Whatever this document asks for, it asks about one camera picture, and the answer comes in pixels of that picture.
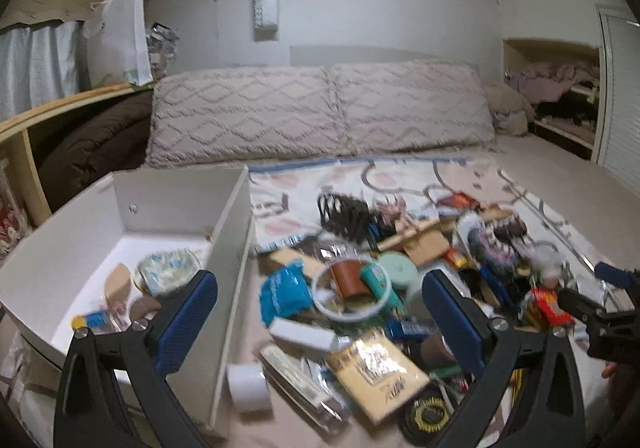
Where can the brown blanket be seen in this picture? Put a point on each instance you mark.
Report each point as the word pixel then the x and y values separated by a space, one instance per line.
pixel 95 147

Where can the brown tape roll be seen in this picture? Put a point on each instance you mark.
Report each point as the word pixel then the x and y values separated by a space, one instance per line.
pixel 435 350

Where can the white shutter door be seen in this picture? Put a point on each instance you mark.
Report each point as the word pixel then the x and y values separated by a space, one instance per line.
pixel 620 97

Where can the tan cardboard block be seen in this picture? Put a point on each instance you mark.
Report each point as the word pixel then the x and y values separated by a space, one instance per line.
pixel 295 260

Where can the white rectangular device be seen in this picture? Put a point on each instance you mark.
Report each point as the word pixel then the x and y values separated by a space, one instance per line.
pixel 305 334

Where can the pale blue curtain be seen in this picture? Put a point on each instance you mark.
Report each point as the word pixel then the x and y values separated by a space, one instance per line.
pixel 40 67

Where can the blue packet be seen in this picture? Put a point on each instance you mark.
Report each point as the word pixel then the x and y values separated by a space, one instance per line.
pixel 285 295

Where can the floral tissue pack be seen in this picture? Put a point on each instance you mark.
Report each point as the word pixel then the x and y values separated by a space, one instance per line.
pixel 165 270

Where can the tan wedge sponge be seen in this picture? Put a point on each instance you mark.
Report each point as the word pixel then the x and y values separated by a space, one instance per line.
pixel 120 283

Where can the mint round compact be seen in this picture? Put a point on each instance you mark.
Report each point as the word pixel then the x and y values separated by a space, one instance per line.
pixel 399 270

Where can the yellow tissue pack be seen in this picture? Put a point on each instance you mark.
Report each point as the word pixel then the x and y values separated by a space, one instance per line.
pixel 375 373

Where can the black hair claw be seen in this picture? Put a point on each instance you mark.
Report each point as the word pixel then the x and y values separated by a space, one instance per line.
pixel 345 218

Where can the telescopic metal rod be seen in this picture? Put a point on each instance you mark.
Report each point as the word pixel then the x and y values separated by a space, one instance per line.
pixel 555 231

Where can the light wooden board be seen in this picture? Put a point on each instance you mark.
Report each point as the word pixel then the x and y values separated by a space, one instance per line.
pixel 425 248

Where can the blue rectangular case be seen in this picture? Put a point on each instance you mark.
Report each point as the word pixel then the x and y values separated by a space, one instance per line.
pixel 410 329

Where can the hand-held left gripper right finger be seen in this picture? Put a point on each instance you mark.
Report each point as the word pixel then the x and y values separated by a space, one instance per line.
pixel 450 318

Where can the small red box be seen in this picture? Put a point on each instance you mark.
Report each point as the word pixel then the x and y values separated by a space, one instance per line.
pixel 455 202

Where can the brown round puff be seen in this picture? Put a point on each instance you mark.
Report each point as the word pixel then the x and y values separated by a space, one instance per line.
pixel 145 310

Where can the hanging narrow white paper bag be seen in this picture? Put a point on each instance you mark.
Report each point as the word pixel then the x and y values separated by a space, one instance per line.
pixel 265 10

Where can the yellow blue tube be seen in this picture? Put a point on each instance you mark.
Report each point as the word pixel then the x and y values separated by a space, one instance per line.
pixel 92 323

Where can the wall niche shelf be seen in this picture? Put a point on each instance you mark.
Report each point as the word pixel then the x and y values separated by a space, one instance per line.
pixel 510 57

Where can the white tape roll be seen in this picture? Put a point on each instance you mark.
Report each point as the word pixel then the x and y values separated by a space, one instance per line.
pixel 249 388

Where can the dark blue pen case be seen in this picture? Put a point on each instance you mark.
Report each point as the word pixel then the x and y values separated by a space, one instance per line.
pixel 491 285

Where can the brown leather cup sleeve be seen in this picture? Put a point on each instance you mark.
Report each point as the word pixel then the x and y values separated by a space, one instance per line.
pixel 351 280

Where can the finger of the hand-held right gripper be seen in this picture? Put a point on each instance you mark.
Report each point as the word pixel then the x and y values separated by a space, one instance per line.
pixel 580 305
pixel 612 273

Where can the person's right hand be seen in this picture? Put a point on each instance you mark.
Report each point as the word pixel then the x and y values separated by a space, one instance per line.
pixel 611 370

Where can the red snack packet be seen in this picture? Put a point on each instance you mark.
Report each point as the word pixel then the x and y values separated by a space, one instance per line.
pixel 547 308

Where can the pile of pink clothes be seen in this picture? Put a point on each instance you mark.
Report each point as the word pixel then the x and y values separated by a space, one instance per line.
pixel 555 82

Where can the crumpled white plastic bag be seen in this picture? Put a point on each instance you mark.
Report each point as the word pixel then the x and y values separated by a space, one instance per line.
pixel 546 268

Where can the black round tin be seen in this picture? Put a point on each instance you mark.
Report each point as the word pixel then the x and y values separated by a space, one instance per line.
pixel 430 415

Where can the beige plush cushion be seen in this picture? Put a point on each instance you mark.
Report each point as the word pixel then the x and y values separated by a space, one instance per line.
pixel 510 110

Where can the pink hair clip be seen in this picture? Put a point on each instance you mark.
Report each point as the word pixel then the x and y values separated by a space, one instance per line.
pixel 392 213

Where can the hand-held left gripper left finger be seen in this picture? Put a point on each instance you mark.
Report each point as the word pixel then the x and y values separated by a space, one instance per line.
pixel 190 313

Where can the beige tufted pillow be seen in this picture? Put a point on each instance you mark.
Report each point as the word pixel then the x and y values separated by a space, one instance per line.
pixel 240 117
pixel 415 107

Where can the purple knitted hair claw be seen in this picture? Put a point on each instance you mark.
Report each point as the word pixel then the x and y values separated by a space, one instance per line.
pixel 495 240

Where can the pile of dark clothes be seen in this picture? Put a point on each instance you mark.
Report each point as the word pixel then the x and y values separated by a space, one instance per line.
pixel 565 110

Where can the clear plastic bottle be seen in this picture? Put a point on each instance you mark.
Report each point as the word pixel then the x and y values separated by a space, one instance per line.
pixel 300 388

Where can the boxed red plush bear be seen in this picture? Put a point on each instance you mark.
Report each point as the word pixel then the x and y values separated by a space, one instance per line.
pixel 12 218

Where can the white paper shopping bag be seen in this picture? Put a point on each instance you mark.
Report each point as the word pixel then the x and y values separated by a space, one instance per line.
pixel 120 42

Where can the wooden shelf unit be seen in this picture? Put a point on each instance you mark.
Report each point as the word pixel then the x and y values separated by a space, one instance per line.
pixel 25 122

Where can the white shoe box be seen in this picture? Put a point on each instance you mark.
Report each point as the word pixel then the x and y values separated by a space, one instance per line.
pixel 175 208

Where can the grey bed sheet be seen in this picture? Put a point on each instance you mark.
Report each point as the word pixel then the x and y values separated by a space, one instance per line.
pixel 550 162

